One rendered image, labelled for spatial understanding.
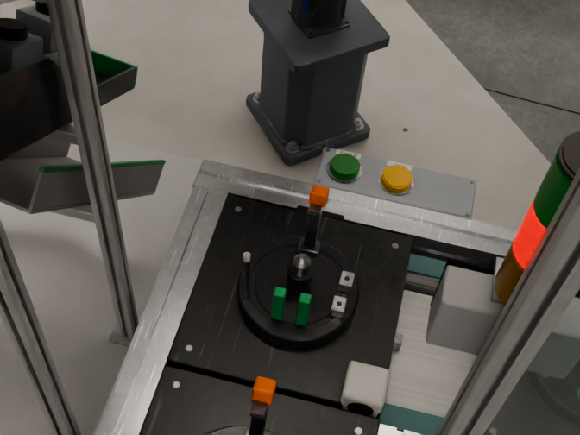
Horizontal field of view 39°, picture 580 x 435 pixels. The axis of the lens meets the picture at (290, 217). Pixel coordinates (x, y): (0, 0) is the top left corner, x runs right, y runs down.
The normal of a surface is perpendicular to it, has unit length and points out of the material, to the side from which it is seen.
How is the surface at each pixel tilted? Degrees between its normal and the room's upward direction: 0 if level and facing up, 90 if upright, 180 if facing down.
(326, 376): 0
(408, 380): 0
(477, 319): 90
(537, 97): 2
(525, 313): 90
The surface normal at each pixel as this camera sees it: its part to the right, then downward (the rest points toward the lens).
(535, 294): -0.23, 0.77
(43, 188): 0.91, 0.36
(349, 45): 0.06, -0.59
